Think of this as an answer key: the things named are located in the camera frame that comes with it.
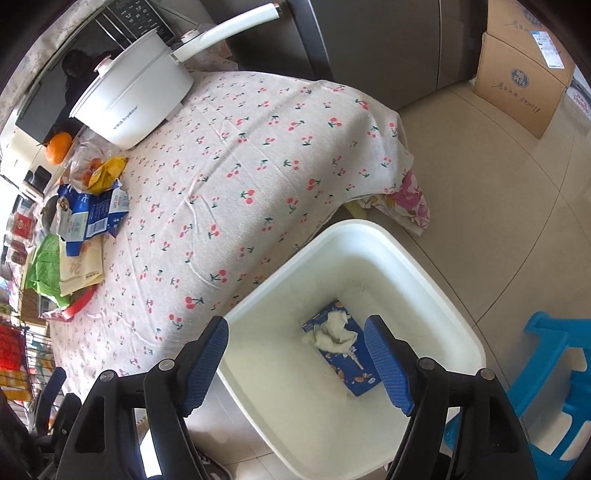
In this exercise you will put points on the yellow crumpled wrapper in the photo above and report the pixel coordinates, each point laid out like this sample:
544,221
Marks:
104,177

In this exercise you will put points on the wire storage rack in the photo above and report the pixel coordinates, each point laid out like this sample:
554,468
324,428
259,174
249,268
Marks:
26,362

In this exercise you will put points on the blue almond snack box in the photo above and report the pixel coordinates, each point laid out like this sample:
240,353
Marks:
356,369

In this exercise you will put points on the red labelled jar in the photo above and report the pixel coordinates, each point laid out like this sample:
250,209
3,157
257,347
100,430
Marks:
22,225

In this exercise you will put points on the blue torn milk carton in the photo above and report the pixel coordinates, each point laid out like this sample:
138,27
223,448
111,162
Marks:
83,216

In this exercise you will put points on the upper cardboard box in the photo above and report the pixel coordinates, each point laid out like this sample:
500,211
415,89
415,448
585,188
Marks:
511,22

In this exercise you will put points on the white plastic trash bin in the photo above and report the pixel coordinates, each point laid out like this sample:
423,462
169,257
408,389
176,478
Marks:
321,409

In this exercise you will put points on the small red tomatoes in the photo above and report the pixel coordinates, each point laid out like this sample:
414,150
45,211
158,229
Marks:
88,170

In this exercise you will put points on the floral microwave cover cloth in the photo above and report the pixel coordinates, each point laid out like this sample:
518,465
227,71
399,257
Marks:
52,25

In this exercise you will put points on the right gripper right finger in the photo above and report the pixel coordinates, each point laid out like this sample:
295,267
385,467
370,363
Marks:
461,426

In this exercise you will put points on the grey refrigerator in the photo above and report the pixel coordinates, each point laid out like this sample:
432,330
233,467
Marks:
395,51

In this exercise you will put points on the blue plastic stool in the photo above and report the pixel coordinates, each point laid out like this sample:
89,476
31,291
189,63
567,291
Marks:
546,361

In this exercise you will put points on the lower cardboard box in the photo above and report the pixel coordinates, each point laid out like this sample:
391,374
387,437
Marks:
517,85

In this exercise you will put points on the white electric cooking pot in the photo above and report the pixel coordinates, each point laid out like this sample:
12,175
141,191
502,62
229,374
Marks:
145,84

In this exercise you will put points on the white paper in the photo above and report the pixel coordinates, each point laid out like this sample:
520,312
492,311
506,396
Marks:
332,335

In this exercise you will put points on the green plastic bag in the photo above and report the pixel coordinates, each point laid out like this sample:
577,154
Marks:
43,274

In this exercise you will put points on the cardboard box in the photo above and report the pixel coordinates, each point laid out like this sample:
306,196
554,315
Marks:
511,22
517,85

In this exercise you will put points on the black microwave oven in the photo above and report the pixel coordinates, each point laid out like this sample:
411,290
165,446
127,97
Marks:
46,108

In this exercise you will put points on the white air fryer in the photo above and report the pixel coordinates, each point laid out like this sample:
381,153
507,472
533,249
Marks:
25,165

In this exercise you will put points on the orange tangerine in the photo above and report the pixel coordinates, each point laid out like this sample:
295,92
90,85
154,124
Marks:
57,148

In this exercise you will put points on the cream paper bag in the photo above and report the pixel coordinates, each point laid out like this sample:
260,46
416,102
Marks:
84,270

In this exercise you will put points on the cherry print tablecloth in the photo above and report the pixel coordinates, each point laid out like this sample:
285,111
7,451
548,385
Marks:
244,175

